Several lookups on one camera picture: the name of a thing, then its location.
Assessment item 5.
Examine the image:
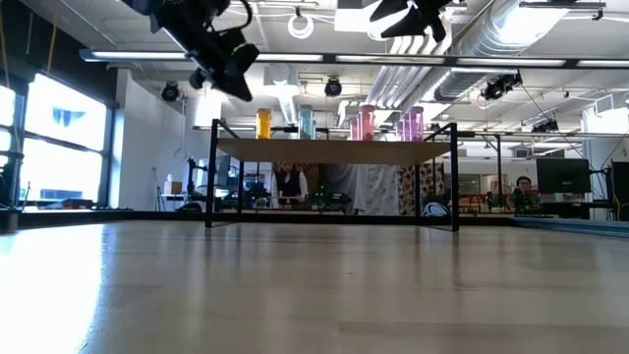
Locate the black ceiling track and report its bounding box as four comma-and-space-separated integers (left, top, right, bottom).
518, 0, 606, 24

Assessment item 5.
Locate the white cable coil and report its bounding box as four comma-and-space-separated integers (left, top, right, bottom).
287, 12, 315, 40

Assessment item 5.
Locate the wooden shelf black metal frame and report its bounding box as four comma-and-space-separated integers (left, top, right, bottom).
204, 119, 462, 233

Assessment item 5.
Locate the black aluminium table frame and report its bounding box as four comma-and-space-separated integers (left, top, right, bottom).
14, 208, 629, 238

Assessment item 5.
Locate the white hanging cloth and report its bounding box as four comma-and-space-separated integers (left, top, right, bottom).
321, 163, 402, 216

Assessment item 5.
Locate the yellow hanging strap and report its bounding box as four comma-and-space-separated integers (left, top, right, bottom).
45, 0, 61, 76

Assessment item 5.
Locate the black track light cluster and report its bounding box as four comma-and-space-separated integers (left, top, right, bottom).
531, 117, 560, 135
480, 72, 524, 102

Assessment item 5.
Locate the black beam with light strips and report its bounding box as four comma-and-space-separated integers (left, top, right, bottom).
78, 47, 629, 71

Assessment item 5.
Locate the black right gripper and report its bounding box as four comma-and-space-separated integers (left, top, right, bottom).
369, 0, 456, 39

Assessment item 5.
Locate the silver air duct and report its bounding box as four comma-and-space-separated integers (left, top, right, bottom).
432, 0, 571, 103

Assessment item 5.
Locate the black computer monitor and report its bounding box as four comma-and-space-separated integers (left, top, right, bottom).
610, 160, 629, 222
535, 157, 593, 195

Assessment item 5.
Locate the patterned hanging cloth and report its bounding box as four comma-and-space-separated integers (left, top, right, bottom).
397, 164, 446, 216

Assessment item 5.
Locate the black vertical pole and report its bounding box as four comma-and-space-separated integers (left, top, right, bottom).
494, 133, 504, 213

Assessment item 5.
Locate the blue and white ball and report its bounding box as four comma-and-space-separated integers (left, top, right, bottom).
422, 201, 451, 218

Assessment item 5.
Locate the orange medicine bottle white cap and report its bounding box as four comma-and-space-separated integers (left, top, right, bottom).
255, 107, 273, 141

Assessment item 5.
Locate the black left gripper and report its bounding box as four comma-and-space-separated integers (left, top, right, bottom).
149, 0, 254, 102

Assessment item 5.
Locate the person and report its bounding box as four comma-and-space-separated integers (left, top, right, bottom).
272, 163, 310, 210
508, 175, 542, 213

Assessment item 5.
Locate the thin tripod stand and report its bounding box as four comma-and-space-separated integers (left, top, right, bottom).
149, 166, 167, 212

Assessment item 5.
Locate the black office desk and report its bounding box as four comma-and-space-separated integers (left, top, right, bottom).
513, 199, 615, 221

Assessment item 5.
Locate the large window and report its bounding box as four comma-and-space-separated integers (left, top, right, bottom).
0, 72, 118, 211

